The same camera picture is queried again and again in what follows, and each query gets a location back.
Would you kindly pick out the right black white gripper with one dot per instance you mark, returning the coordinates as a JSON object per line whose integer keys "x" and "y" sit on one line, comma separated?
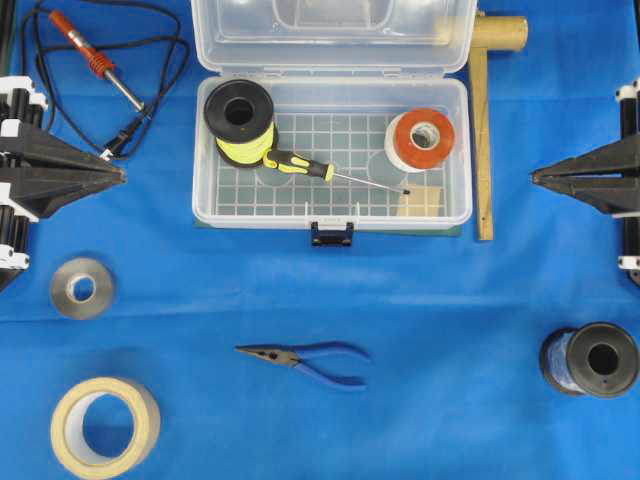
{"x": 618, "y": 196}

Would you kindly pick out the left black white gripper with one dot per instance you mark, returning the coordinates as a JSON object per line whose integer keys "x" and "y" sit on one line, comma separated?
{"x": 32, "y": 193}

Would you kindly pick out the yellow and black screwdriver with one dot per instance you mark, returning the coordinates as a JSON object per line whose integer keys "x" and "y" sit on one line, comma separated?
{"x": 288, "y": 162}

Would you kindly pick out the clear plastic toolbox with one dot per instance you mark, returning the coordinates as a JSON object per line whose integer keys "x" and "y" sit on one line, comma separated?
{"x": 338, "y": 72}

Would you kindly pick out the grey tape roll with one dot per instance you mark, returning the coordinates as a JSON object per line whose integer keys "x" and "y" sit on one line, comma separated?
{"x": 82, "y": 288}

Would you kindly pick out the red soldering iron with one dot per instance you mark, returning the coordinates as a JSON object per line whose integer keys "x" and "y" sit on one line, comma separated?
{"x": 100, "y": 64}

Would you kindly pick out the green cutting mat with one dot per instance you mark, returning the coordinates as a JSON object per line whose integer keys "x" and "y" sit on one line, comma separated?
{"x": 451, "y": 232}

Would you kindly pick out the wooden mallet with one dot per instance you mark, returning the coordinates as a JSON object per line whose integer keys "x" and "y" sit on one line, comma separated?
{"x": 490, "y": 34}

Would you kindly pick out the small brown cardboard piece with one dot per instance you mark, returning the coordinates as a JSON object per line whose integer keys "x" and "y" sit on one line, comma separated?
{"x": 423, "y": 201}

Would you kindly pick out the blue table cloth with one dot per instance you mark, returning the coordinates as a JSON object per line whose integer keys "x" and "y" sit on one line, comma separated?
{"x": 399, "y": 357}

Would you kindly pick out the red tape roll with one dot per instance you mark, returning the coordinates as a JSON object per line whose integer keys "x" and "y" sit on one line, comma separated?
{"x": 419, "y": 140}

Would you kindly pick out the beige masking tape roll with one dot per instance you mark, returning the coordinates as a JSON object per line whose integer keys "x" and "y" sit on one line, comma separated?
{"x": 104, "y": 426}

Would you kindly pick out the blue wire spool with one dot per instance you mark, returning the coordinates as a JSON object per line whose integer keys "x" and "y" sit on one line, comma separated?
{"x": 598, "y": 359}

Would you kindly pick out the yellow wire spool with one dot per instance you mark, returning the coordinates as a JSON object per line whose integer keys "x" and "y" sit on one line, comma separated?
{"x": 239, "y": 114}

